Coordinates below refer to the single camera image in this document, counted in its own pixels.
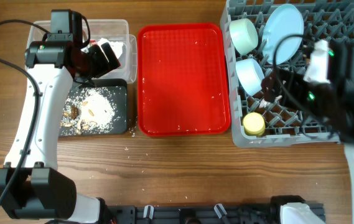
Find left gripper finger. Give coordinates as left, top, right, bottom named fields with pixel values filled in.
left=92, top=45, right=111, bottom=73
left=101, top=43, right=121, bottom=71

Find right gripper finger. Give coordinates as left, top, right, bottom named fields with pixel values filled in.
left=261, top=73, right=281, bottom=92
left=262, top=87, right=282, bottom=103

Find white napkin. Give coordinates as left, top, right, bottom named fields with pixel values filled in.
left=96, top=38, right=124, bottom=59

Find light blue bowl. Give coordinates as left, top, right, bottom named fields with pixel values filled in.
left=236, top=58, right=264, bottom=96

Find yellow cup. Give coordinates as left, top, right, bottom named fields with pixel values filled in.
left=242, top=112, right=266, bottom=136

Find rice and food scraps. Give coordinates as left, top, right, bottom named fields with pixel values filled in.
left=60, top=88, right=121, bottom=136

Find green bowl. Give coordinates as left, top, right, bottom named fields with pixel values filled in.
left=230, top=18, right=258, bottom=55

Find light blue plate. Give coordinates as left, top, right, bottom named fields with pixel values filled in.
left=262, top=4, right=304, bottom=65

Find white plastic fork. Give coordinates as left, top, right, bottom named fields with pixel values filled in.
left=259, top=99, right=272, bottom=108

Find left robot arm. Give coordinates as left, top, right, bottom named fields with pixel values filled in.
left=0, top=9, right=119, bottom=223

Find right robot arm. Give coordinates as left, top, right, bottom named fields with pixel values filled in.
left=261, top=40, right=354, bottom=222

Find grey dishwasher rack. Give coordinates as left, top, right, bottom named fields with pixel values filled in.
left=220, top=0, right=354, bottom=148

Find black waste tray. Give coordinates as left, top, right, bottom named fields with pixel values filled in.
left=58, top=78, right=129, bottom=137

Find clear plastic bin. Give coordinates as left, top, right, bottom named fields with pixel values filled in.
left=25, top=19, right=138, bottom=85

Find red serving tray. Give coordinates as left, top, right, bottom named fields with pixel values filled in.
left=137, top=23, right=231, bottom=137

